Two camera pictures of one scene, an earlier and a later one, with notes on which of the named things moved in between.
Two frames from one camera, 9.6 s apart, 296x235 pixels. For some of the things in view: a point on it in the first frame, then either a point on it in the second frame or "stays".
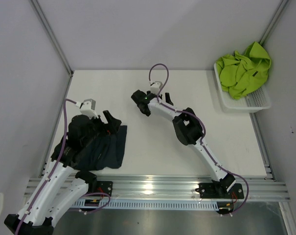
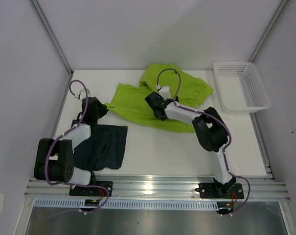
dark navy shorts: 105,152 stays
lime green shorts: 241,74 to 185,89
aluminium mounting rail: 260,187 stays
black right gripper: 168,99 to 164,99
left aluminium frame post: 45,23 stays
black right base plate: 218,190 stays
